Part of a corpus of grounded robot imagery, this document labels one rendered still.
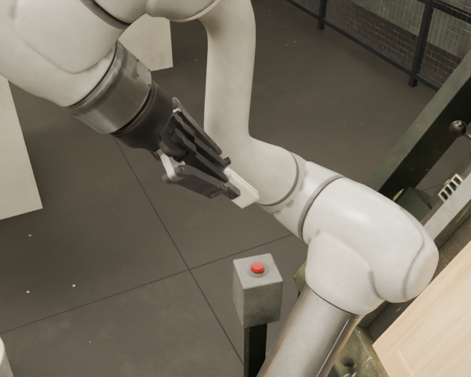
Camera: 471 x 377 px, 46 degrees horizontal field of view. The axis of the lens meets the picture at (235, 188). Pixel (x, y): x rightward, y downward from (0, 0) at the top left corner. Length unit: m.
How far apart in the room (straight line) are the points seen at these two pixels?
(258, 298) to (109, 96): 1.14
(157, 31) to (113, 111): 4.26
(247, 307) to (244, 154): 0.92
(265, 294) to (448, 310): 0.51
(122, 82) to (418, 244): 0.49
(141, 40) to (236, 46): 4.20
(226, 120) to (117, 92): 0.18
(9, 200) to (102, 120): 2.85
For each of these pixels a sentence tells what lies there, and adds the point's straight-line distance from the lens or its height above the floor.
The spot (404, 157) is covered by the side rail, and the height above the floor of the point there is 1.25.
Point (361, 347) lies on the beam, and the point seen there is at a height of 0.90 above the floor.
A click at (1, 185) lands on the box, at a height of 0.23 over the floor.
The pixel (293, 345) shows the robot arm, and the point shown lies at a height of 1.36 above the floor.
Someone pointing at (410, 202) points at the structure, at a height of 1.13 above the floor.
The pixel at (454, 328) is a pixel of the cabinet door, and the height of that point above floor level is 1.07.
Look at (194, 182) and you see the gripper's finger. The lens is 0.64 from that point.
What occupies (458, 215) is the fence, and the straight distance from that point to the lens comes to 1.42.
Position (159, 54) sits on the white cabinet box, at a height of 0.14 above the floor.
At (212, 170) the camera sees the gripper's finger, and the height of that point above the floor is 1.70.
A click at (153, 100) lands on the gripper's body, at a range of 0.59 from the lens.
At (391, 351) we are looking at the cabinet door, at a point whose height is 0.93.
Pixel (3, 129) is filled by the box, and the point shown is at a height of 0.57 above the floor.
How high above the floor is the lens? 2.09
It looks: 37 degrees down
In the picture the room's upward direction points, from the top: straight up
